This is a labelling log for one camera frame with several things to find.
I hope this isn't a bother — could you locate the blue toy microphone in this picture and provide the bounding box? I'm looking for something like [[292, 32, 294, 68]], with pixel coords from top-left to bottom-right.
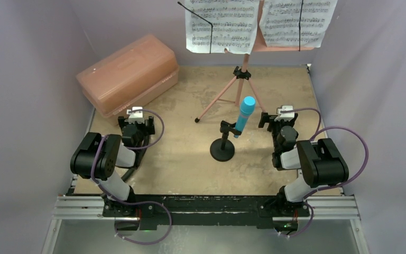
[[234, 96, 256, 133]]

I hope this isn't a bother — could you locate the pink music stand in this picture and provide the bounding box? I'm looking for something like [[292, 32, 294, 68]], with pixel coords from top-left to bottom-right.
[[177, 0, 316, 123]]

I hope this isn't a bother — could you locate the black microphone desk stand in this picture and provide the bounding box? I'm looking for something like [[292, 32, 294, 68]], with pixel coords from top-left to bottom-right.
[[210, 121, 242, 162]]

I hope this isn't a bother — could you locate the sheet music page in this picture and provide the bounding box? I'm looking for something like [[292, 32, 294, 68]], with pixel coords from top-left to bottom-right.
[[259, 0, 337, 48], [184, 1, 260, 55]]

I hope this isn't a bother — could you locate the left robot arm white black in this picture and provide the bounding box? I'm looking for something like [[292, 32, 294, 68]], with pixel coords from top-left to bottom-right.
[[70, 116, 155, 216]]

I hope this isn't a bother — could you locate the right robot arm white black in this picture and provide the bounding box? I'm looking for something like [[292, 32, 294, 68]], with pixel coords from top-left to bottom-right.
[[258, 112, 349, 215]]

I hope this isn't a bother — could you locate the translucent orange plastic box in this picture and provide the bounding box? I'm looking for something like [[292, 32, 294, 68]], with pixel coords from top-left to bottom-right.
[[76, 34, 179, 125]]

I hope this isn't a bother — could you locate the black rubber hose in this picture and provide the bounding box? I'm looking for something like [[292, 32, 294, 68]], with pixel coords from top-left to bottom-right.
[[120, 134, 153, 182]]

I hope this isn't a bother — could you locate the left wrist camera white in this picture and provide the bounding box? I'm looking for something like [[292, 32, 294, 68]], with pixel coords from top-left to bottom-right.
[[125, 107, 144, 124]]

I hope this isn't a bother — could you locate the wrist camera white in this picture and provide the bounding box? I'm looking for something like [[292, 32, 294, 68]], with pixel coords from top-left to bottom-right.
[[274, 105, 295, 122], [125, 107, 144, 124]]

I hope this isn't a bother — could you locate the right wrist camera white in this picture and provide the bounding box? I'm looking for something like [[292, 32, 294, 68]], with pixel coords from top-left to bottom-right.
[[274, 105, 295, 122]]

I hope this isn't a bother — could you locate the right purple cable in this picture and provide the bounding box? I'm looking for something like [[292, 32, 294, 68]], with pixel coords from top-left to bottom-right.
[[276, 107, 370, 239]]

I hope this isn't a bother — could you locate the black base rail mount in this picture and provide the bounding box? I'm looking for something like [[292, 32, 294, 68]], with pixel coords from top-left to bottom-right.
[[103, 194, 310, 230]]

